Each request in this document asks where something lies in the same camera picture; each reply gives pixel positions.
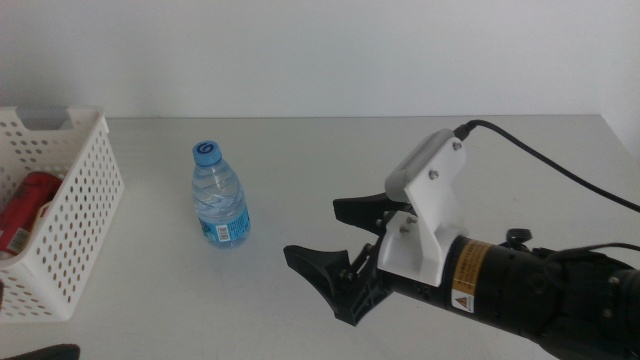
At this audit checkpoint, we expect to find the clear water bottle blue cap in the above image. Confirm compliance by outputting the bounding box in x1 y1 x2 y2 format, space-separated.
191 140 252 250

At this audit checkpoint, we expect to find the red cola can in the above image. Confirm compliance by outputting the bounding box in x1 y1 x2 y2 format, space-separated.
0 171 64 257

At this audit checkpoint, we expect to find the white perforated plastic basket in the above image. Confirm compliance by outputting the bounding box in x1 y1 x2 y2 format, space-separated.
0 104 126 323

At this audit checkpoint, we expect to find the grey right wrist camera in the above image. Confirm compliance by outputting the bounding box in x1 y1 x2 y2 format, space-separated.
384 128 457 204

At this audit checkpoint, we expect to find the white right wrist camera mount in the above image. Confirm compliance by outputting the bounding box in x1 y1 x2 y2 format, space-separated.
376 135 467 289

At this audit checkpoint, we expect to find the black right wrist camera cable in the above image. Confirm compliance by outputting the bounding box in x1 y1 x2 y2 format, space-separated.
452 119 640 214

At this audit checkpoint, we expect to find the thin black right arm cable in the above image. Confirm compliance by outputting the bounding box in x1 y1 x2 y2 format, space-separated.
505 228 640 257

